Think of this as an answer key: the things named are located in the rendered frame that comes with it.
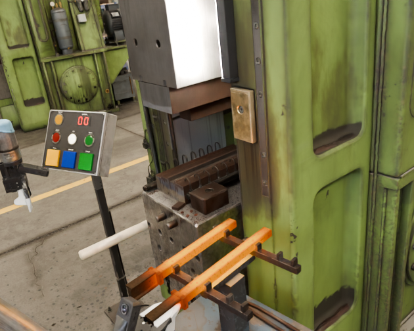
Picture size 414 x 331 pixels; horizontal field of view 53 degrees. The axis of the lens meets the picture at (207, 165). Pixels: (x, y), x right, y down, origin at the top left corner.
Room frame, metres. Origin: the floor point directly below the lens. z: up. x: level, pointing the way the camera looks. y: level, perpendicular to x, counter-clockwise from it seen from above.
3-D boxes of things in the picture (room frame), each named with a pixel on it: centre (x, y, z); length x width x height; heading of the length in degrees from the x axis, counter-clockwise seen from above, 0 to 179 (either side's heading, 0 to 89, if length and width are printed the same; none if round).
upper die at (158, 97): (1.59, -0.02, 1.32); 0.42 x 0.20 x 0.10; 126
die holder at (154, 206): (1.55, -0.06, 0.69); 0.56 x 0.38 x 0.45; 126
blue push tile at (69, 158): (1.76, 0.61, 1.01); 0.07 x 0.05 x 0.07; 61
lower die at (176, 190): (1.59, -0.02, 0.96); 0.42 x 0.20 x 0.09; 126
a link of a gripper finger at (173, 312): (0.76, 0.13, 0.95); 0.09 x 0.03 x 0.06; 131
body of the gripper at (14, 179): (1.49, 0.74, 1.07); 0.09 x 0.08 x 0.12; 111
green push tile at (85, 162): (1.71, 0.52, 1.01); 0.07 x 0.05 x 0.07; 61
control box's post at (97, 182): (1.87, 0.54, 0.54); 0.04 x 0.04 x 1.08; 36
